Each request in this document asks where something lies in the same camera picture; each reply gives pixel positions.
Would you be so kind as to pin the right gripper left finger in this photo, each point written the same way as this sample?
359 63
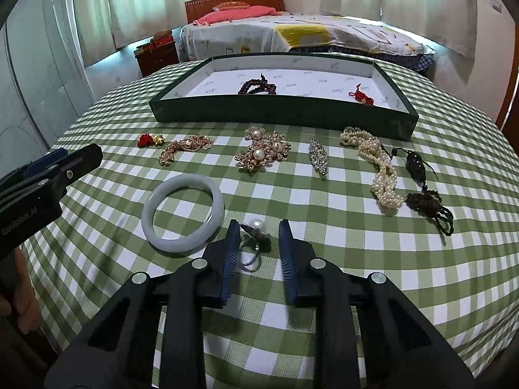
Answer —
222 259

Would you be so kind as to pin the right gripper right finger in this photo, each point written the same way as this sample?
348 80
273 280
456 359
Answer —
301 288

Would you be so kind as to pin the white jade bangle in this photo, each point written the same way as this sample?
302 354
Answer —
182 213

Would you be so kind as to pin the silver rhinestone brooch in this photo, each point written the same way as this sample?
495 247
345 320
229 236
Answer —
318 157

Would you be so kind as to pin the gold pearl leaf brooch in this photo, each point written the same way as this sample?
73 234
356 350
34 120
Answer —
192 143

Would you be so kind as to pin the small red gold charm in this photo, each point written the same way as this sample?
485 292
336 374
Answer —
147 140

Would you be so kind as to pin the red knot gold coin charm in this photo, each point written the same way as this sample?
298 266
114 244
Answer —
360 97

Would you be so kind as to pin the left hand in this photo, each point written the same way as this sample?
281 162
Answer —
24 301

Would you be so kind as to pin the white wardrobe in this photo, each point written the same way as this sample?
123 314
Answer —
43 88

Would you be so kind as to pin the large gold pearl flower brooch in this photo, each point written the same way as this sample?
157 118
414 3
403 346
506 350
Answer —
264 149

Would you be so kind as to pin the green checked tablecloth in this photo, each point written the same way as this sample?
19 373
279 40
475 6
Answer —
465 284

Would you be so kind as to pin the green white-lined tray box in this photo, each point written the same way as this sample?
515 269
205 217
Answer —
300 89

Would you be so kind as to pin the dark wooden nightstand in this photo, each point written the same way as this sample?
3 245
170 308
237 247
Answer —
151 62

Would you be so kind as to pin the red items on nightstand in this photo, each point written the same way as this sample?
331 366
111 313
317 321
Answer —
159 39

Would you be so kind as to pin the white curtain left window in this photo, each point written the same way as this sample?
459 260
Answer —
105 26

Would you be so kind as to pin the white curtain window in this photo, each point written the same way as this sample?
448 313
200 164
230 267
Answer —
105 26
401 4

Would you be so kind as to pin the bed with patterned quilt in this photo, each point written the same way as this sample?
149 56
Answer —
300 33

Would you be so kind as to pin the pink pillow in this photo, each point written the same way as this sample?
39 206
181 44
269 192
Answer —
254 11

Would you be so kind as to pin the brown wooden door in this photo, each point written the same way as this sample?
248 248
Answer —
509 95

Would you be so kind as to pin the wooden headboard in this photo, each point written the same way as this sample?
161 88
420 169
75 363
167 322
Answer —
197 8

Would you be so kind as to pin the orange patterned pillow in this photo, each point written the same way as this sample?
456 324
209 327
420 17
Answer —
230 6

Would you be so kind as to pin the white curtain right window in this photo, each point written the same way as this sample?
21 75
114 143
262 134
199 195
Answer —
401 4

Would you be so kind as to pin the wall light switch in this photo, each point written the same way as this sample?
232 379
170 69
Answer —
496 5

